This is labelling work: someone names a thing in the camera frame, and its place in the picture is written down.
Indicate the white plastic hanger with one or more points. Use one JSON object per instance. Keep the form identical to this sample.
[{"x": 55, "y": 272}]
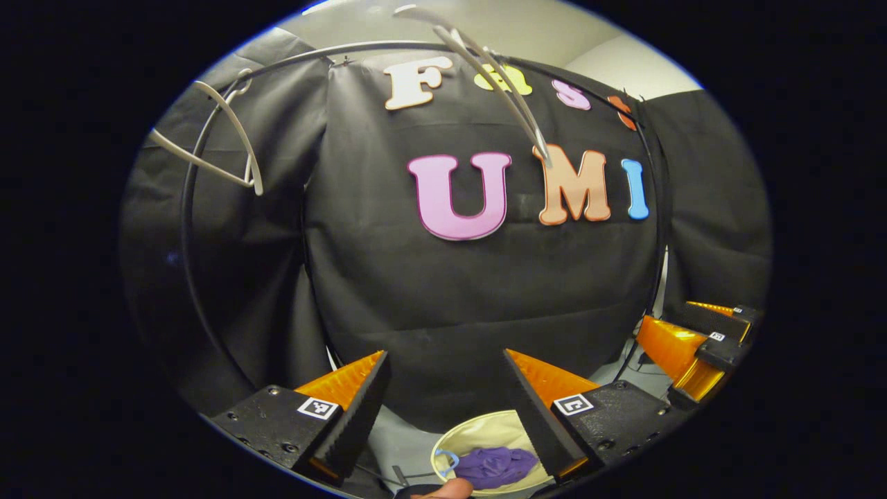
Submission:
[
  {"x": 509, "y": 97},
  {"x": 239, "y": 132}
]

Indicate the cream laundry hamper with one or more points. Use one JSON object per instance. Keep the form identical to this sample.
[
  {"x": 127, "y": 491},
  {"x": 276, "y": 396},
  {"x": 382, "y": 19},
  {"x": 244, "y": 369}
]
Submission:
[{"x": 478, "y": 430}]

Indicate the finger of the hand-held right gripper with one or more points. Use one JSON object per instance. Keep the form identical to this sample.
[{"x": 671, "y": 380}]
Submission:
[
  {"x": 714, "y": 315},
  {"x": 669, "y": 346}
]

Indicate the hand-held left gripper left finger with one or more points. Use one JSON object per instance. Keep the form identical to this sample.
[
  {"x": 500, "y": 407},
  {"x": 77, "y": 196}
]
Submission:
[{"x": 357, "y": 416}]

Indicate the black clothes rack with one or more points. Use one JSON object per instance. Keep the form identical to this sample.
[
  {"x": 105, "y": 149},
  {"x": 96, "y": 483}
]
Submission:
[{"x": 374, "y": 45}]

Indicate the purple button shirt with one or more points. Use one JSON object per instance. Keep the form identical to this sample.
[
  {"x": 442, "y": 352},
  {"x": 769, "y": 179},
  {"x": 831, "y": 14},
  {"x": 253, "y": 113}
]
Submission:
[{"x": 495, "y": 466}]

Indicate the black backdrop cloth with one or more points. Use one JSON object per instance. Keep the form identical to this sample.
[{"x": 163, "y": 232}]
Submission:
[{"x": 450, "y": 312}]

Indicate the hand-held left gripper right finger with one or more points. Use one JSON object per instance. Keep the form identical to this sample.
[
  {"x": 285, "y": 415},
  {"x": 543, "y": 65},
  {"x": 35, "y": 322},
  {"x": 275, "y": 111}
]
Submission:
[{"x": 540, "y": 416}]

